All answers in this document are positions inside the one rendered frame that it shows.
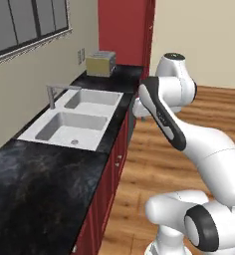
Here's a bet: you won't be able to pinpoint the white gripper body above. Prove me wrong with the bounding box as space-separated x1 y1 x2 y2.
132 97 154 120

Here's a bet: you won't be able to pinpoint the white double sink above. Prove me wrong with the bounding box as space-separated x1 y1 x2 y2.
17 88 124 152

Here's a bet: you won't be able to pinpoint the tall red cabinet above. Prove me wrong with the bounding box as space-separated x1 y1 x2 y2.
97 0 156 81

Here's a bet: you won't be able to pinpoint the grey metal tap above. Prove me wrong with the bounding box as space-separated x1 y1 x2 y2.
45 84 83 111

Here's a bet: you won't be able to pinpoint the red base cupboards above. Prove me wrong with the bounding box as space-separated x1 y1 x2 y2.
70 105 137 255

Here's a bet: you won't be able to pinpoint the white wall socket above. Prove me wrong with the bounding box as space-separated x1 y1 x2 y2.
77 47 87 66

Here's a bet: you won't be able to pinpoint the window with dark frame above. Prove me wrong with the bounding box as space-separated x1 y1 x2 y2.
0 0 74 69

